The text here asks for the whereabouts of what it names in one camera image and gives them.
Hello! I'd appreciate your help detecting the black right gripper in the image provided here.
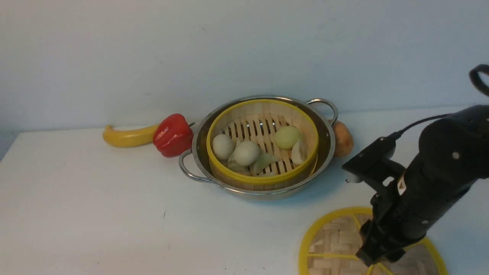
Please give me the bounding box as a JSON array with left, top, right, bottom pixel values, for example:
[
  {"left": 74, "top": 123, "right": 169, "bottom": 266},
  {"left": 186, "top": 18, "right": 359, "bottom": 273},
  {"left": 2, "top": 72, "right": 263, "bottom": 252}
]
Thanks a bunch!
[{"left": 356, "top": 160, "right": 474, "bottom": 267}]

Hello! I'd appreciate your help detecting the yellow-rimmed bamboo steamer lid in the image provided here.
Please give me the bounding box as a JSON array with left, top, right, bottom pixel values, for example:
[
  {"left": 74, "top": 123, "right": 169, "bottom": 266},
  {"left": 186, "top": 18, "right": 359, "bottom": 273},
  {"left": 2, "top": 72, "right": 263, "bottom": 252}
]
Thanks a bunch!
[{"left": 298, "top": 207, "right": 448, "bottom": 275}]

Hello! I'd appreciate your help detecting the yellow-rimmed bamboo steamer basket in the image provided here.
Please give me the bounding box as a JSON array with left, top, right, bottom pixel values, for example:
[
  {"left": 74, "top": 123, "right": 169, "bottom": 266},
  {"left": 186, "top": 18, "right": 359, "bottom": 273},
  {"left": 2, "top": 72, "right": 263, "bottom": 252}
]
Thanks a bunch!
[{"left": 206, "top": 99, "right": 319, "bottom": 190}]

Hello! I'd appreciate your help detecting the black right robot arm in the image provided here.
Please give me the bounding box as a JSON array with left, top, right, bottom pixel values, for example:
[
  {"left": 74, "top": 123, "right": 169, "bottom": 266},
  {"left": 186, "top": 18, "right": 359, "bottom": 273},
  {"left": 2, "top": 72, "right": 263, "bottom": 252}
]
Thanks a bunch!
[{"left": 342, "top": 105, "right": 489, "bottom": 267}]

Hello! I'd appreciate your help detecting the stainless steel pot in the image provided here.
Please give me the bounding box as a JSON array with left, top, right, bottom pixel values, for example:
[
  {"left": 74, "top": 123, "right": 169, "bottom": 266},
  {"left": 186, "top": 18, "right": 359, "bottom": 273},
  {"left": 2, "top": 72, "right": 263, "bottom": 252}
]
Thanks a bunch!
[{"left": 179, "top": 95, "right": 339, "bottom": 201}]

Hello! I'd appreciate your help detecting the brown potato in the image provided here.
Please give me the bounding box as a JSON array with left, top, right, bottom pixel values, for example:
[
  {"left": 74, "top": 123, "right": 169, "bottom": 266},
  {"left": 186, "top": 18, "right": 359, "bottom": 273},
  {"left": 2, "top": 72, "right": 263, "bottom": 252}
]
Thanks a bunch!
[{"left": 329, "top": 120, "right": 354, "bottom": 158}]

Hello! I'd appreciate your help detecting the white folded dumpling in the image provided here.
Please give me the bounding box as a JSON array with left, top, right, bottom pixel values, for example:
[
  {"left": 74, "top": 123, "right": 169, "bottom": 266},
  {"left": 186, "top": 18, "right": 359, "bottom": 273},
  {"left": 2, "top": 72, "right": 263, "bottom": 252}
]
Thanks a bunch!
[{"left": 291, "top": 139, "right": 308, "bottom": 167}]

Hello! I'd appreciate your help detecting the pale yellow round bun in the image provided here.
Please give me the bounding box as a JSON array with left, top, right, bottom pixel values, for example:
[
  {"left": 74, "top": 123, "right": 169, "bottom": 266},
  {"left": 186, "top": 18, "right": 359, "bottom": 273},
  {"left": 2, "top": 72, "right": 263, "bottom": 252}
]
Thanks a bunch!
[{"left": 274, "top": 126, "right": 302, "bottom": 150}]

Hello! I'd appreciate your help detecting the pale green dumpling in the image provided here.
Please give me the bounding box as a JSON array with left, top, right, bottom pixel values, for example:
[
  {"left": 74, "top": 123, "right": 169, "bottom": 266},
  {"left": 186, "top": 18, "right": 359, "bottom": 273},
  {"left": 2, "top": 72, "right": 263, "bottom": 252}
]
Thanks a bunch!
[{"left": 251, "top": 153, "right": 279, "bottom": 176}]

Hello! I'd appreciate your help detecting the large white round bun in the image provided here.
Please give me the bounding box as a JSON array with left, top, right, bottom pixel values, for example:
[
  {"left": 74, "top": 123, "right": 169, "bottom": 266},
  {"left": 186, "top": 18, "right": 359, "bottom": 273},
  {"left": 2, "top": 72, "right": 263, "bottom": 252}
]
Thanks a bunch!
[{"left": 234, "top": 141, "right": 261, "bottom": 167}]

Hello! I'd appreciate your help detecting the pale green dumpling corner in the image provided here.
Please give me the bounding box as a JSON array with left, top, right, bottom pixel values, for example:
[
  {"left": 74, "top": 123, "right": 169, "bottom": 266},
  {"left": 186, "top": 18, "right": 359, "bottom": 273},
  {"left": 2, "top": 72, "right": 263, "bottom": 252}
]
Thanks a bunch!
[{"left": 226, "top": 152, "right": 249, "bottom": 175}]

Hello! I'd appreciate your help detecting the red bell pepper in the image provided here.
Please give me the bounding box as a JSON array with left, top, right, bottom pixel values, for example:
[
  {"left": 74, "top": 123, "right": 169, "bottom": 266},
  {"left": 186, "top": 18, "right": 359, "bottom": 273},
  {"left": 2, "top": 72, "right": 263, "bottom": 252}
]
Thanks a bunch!
[{"left": 152, "top": 113, "right": 194, "bottom": 158}]

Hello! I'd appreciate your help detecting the yellow banana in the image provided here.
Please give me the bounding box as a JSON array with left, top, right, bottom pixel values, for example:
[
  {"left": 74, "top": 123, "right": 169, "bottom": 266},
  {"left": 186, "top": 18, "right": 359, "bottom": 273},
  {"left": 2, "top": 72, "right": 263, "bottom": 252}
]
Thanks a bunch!
[{"left": 102, "top": 124, "right": 158, "bottom": 148}]

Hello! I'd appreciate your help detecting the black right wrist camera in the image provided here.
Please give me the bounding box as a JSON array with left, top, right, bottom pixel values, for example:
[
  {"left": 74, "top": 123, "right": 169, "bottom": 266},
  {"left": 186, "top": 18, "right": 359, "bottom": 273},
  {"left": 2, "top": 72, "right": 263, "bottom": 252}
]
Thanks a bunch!
[{"left": 341, "top": 133, "right": 405, "bottom": 194}]

